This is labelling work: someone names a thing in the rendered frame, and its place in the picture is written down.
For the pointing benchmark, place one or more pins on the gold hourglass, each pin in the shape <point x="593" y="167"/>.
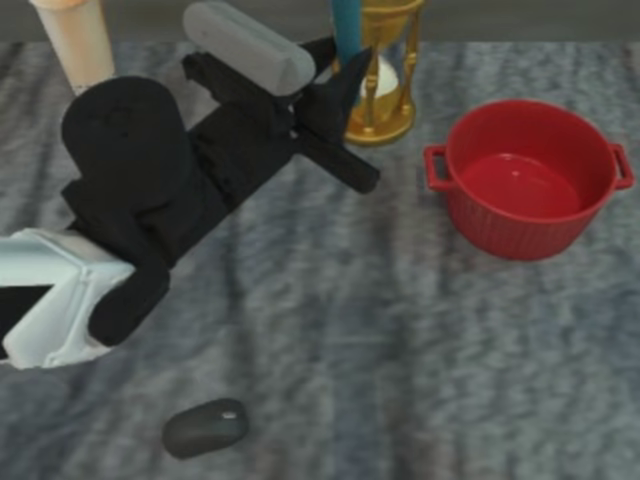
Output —
<point x="390" y="75"/>

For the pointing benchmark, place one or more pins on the teal cylinder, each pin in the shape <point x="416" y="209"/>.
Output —
<point x="346" y="30"/>

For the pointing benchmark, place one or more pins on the cream cylindrical container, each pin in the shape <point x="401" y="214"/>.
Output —
<point x="75" y="45"/>

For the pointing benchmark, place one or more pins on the red ribbed pot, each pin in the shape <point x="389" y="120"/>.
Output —
<point x="530" y="180"/>

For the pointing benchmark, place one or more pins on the black computer mouse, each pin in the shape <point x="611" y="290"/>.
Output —
<point x="205" y="427"/>

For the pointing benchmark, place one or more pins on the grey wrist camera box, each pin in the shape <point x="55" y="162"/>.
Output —
<point x="250" y="47"/>

